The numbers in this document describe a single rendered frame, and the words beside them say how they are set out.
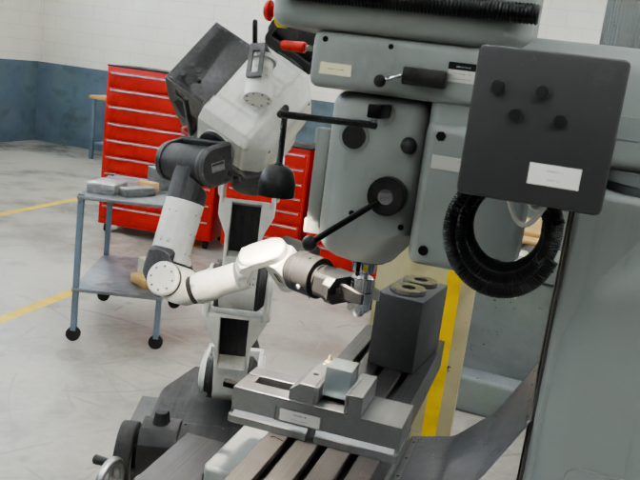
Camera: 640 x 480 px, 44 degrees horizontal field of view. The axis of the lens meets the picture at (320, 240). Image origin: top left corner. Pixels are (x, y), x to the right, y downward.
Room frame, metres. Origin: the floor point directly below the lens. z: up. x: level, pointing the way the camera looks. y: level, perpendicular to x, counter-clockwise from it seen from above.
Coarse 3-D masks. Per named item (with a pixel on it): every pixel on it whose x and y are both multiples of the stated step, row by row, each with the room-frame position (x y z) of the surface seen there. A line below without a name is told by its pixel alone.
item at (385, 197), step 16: (384, 176) 1.43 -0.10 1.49; (368, 192) 1.42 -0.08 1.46; (384, 192) 1.40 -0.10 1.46; (400, 192) 1.40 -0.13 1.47; (368, 208) 1.41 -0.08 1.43; (384, 208) 1.40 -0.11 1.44; (400, 208) 1.40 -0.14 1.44; (336, 224) 1.43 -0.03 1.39; (304, 240) 1.44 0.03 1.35; (320, 240) 1.44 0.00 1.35
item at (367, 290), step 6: (354, 288) 1.52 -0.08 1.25; (360, 288) 1.52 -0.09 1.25; (366, 288) 1.52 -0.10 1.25; (372, 288) 1.54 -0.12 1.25; (366, 294) 1.52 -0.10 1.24; (366, 300) 1.52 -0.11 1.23; (348, 306) 1.53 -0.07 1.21; (354, 306) 1.52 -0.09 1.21; (360, 306) 1.52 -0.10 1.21; (366, 306) 1.52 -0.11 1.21; (360, 312) 1.52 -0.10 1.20; (366, 312) 1.53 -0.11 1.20
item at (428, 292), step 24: (408, 288) 1.93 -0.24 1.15; (432, 288) 1.97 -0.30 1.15; (384, 312) 1.87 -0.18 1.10; (408, 312) 1.85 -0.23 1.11; (432, 312) 1.93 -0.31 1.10; (384, 336) 1.87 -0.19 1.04; (408, 336) 1.85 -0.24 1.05; (432, 336) 1.97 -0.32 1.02; (384, 360) 1.87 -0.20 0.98; (408, 360) 1.84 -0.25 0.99
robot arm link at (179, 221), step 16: (176, 208) 1.76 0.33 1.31; (192, 208) 1.77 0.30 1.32; (160, 224) 1.76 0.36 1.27; (176, 224) 1.75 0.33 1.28; (192, 224) 1.77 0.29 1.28; (160, 240) 1.74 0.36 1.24; (176, 240) 1.74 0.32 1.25; (192, 240) 1.78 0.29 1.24; (160, 256) 1.72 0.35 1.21; (176, 256) 1.73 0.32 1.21; (144, 272) 1.71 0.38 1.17; (160, 272) 1.69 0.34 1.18; (176, 272) 1.68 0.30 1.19; (160, 288) 1.68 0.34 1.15; (176, 288) 1.68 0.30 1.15
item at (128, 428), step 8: (128, 424) 2.10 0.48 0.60; (136, 424) 2.11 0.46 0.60; (120, 432) 2.07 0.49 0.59; (128, 432) 2.07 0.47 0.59; (136, 432) 2.10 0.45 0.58; (120, 440) 2.05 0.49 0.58; (128, 440) 2.05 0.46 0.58; (136, 440) 2.18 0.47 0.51; (120, 448) 2.03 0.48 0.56; (128, 448) 2.03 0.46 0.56; (120, 456) 2.02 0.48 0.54; (128, 456) 2.02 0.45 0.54; (128, 464) 2.02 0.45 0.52; (128, 472) 2.02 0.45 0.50
